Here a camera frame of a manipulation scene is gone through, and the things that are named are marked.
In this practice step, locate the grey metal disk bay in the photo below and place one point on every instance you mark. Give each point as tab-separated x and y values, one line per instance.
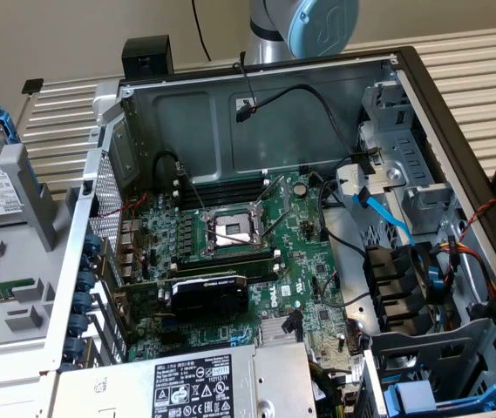
426	344

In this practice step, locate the metal socket cover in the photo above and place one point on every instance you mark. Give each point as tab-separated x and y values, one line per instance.
283	191

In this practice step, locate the dark blue slot clip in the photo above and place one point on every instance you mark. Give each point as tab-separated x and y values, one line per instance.
87	262
74	347
78	324
93	242
83	301
85	281

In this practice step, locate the black graphics card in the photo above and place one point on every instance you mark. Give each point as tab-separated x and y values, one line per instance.
212	300

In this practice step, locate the grey open PC case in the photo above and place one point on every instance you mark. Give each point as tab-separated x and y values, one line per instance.
186	122

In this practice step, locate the black fan shroud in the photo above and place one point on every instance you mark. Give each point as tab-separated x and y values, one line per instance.
387	278

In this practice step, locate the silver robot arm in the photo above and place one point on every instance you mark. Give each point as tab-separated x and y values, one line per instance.
265	43

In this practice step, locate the black RAM slot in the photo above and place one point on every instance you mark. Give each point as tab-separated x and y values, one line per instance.
226	182
226	257
260	273
221	195

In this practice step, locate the grey parts rack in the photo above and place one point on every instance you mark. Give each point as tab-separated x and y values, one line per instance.
21	261

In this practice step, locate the metal rear port block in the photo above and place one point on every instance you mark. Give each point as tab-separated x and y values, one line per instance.
127	257

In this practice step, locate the silver finned heat sink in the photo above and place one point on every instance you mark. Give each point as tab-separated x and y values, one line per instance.
271	331

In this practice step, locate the metal locking lever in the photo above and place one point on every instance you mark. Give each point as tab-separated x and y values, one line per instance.
195	196
272	226

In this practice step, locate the grey power supply unit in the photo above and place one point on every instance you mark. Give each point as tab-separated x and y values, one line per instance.
273	379

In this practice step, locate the green motherboard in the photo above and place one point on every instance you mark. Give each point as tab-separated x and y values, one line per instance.
304	261

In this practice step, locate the grey metal drive cage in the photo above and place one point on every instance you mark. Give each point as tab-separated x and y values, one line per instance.
404	148

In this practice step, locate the blue disk bracket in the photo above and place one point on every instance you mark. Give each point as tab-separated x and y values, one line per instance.
413	396

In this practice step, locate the round coin cell battery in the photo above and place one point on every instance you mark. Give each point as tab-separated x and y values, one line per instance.
301	189

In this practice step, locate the black box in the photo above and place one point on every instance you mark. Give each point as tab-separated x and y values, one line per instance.
147	56

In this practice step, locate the CPU socket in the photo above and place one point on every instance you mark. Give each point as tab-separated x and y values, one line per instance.
230	228

